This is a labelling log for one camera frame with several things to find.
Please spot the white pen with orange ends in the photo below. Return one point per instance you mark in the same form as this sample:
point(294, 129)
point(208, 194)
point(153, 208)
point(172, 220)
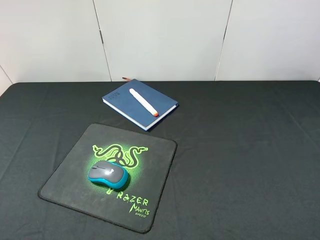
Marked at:
point(144, 102)

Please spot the grey and teal computer mouse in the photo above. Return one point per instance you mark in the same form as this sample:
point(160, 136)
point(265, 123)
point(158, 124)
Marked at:
point(108, 174)

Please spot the blue hardcover notebook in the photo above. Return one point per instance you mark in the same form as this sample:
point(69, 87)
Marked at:
point(124, 102)

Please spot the black green snake mouse pad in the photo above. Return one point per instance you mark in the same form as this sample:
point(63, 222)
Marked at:
point(147, 160)

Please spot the black tablecloth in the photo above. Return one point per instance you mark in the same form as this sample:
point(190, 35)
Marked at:
point(247, 165)

